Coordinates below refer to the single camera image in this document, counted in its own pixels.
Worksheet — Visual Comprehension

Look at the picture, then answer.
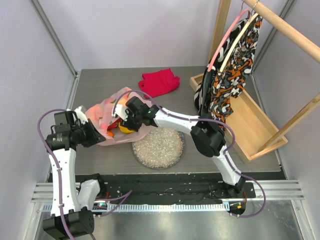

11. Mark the red folded cloth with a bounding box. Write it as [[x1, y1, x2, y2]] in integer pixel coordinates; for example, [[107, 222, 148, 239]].
[[138, 68, 180, 99]]

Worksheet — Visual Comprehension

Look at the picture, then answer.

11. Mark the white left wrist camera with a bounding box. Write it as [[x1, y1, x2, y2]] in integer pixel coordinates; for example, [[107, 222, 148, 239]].
[[73, 105, 88, 126]]

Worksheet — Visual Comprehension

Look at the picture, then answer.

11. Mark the wooden clothes rack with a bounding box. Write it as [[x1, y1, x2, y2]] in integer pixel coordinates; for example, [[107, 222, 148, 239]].
[[189, 0, 320, 164]]

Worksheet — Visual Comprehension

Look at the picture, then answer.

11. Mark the round plate of rice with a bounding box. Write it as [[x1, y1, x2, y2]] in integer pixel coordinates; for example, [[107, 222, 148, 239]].
[[132, 127, 186, 169]]

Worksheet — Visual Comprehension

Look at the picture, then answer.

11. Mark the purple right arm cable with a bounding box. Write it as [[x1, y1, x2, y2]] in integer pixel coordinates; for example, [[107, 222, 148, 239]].
[[112, 89, 267, 218]]

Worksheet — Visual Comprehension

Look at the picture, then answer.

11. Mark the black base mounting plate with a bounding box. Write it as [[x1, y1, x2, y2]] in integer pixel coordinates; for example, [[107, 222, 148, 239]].
[[47, 171, 287, 204]]

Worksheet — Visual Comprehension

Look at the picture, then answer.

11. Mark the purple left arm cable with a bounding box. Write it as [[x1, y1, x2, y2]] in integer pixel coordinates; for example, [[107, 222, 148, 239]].
[[37, 108, 133, 240]]

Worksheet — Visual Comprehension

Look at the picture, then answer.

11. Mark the cream clothes hanger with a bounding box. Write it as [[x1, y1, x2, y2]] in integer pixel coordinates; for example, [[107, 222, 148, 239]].
[[219, 13, 259, 72]]

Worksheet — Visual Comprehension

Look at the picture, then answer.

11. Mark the red fake dragon fruit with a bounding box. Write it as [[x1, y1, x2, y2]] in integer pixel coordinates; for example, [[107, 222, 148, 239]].
[[107, 118, 122, 131]]

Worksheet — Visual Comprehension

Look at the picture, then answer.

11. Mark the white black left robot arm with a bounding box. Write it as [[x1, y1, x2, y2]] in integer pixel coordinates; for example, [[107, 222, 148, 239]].
[[41, 107, 107, 240]]

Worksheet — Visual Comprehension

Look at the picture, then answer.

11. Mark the yellow fake bell pepper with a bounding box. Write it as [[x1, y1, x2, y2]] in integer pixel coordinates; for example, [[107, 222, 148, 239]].
[[118, 125, 135, 134]]

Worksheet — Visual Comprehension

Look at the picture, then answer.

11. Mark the black white striped garment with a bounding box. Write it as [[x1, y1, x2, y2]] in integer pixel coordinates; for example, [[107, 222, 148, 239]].
[[193, 68, 214, 116]]

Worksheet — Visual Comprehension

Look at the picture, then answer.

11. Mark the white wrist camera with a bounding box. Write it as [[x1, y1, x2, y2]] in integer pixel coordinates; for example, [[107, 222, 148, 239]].
[[111, 104, 128, 121], [73, 105, 88, 126]]

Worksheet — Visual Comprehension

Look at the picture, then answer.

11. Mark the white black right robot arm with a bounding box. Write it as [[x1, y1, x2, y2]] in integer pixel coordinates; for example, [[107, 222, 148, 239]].
[[112, 96, 246, 198]]

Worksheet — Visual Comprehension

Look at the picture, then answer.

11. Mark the orange fake tangerine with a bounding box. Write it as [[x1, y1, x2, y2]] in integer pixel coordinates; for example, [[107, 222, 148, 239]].
[[106, 130, 114, 138]]

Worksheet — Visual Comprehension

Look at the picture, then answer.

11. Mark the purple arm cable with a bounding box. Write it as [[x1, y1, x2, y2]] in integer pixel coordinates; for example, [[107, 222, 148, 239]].
[[112, 89, 267, 218], [37, 108, 133, 240]]

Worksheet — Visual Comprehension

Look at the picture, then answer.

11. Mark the pink plastic bag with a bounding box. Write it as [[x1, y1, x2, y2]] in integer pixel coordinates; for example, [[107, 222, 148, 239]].
[[85, 87, 155, 146]]

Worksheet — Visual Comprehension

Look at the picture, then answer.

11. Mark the pink clothes hanger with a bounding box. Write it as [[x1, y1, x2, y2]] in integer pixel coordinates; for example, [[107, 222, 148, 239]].
[[207, 8, 251, 72]]

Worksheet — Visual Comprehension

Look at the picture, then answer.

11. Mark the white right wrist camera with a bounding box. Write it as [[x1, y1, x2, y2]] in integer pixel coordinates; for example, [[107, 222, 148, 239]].
[[111, 104, 128, 121]]

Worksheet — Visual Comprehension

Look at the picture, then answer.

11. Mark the patterned orange black garment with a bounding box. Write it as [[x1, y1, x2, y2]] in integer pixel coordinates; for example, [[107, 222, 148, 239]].
[[208, 15, 263, 122]]

